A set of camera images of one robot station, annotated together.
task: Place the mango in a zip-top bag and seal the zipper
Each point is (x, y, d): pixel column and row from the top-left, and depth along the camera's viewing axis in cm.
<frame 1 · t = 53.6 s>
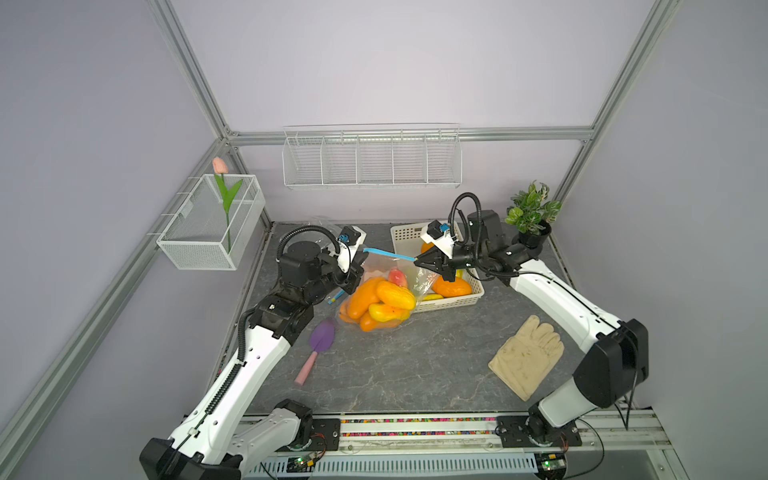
left hand: (363, 253, 69), fingers closed
right hand: (417, 257, 76), fingers closed
clear blue zip-top bag: (378, 264, 72), point 31 cm above the table
red yellow mango: (397, 277, 85), point 18 cm above the table
orange yellow mango: (395, 295, 80), point 19 cm above the table
yellow mango in bag: (380, 313, 80), point 16 cm above the table
cream perforated plastic basket: (398, 244, 107), point 7 cm above the table
potted green plant: (531, 215, 88), point 27 cm above the table
beige work glove: (526, 360, 88), on the table
purple pink spatula: (321, 338, 93), on the table

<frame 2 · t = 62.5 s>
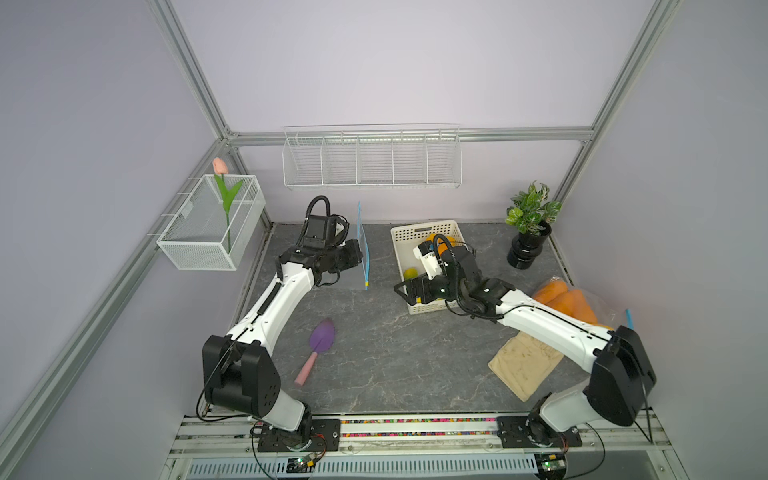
left hand: (364, 254, 83), fingers closed
right hand: (405, 281, 79), fingers open
clear blue zip-top bag: (561, 295, 94), point 6 cm above the table
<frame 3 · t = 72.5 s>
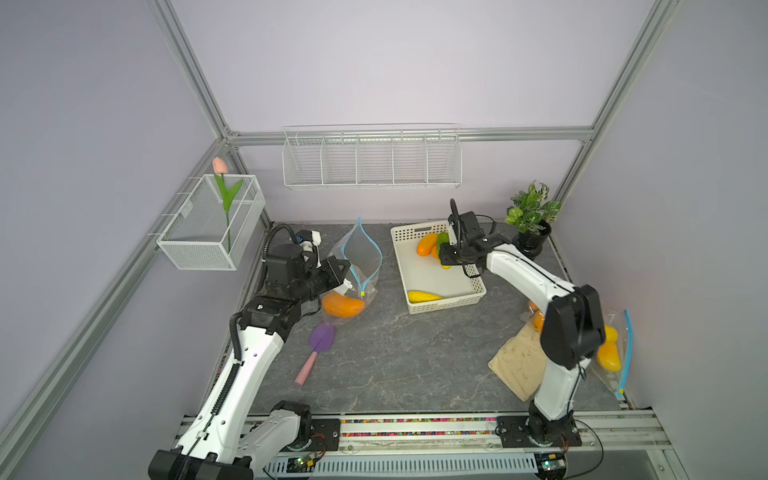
left hand: (351, 265, 72), fingers closed
right hand: (443, 251, 92), fingers open
clear zip-top bag: (358, 249, 86), point 23 cm above the table
orange mango: (341, 306, 91), point 8 cm above the table
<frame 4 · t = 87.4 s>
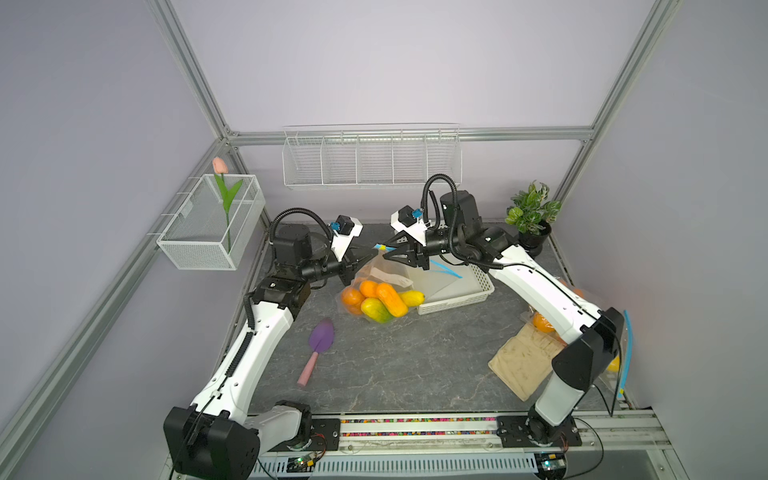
left hand: (375, 252, 69), fingers closed
right hand: (384, 247, 69), fingers open
clear zip-top bag: (377, 271, 82), point 21 cm above the table
orange mango: (353, 299, 80), point 18 cm above the table
green mango: (374, 308, 83), point 14 cm above the table
orange mango basket bottom: (368, 288, 85), point 16 cm above the table
